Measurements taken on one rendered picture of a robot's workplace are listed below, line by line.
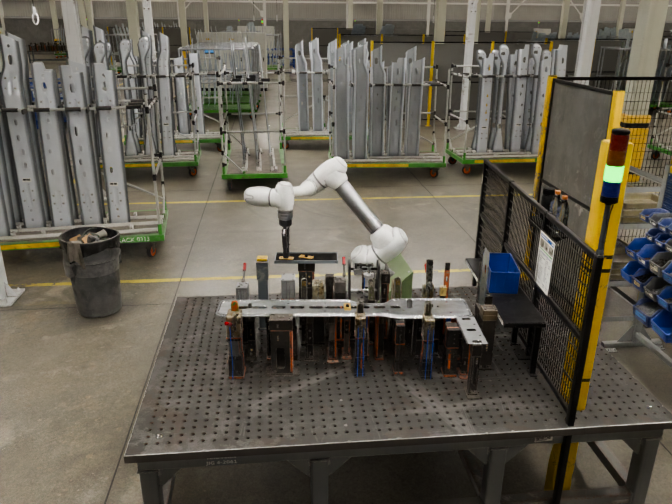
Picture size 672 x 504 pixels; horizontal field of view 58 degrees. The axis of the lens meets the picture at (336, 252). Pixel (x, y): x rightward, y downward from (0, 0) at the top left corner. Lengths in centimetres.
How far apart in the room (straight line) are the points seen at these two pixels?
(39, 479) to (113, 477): 42
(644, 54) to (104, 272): 831
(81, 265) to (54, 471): 198
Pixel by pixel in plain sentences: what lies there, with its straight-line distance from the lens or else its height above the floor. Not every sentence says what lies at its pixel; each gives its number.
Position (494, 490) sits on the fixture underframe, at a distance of 326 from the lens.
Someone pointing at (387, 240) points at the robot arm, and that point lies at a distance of 387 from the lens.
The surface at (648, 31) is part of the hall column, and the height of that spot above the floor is 233.
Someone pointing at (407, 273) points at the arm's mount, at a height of 96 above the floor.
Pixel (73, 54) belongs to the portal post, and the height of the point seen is 200.
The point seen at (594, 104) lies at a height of 185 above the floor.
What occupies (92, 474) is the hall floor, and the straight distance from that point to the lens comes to 398.
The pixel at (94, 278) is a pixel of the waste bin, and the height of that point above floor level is 39.
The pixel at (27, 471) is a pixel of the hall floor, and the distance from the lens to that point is 415.
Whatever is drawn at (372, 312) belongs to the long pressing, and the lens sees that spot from 326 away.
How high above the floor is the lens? 247
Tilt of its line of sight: 21 degrees down
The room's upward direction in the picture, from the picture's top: straight up
